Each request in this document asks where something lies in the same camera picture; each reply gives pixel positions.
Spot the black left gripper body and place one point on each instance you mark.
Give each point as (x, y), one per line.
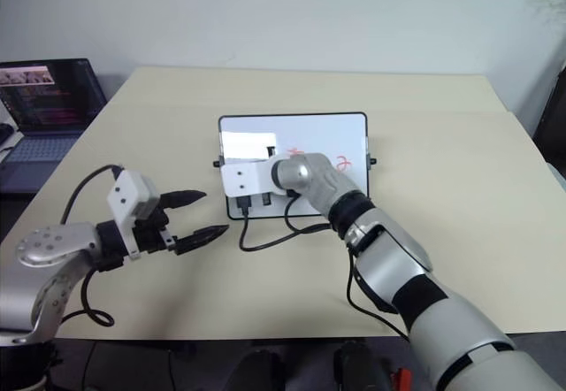
(150, 234)

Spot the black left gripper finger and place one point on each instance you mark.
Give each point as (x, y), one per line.
(183, 197)
(203, 235)

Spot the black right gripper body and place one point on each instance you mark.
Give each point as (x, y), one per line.
(267, 199)

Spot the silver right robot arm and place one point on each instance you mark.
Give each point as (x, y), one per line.
(384, 249)

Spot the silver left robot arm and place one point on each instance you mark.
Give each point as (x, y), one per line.
(57, 236)

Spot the black-framed whiteboard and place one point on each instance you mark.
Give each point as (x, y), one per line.
(309, 134)

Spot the dark blue laptop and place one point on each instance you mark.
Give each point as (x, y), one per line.
(44, 99)

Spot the black computer mouse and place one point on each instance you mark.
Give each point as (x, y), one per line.
(4, 132)

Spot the small red object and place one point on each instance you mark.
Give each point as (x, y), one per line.
(401, 378)

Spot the dark chair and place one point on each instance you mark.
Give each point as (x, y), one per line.
(552, 112)

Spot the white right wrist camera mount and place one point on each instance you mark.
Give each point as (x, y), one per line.
(241, 178)

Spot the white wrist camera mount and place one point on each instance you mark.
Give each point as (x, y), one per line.
(128, 194)
(241, 178)

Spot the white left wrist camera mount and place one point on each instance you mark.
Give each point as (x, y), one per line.
(128, 194)

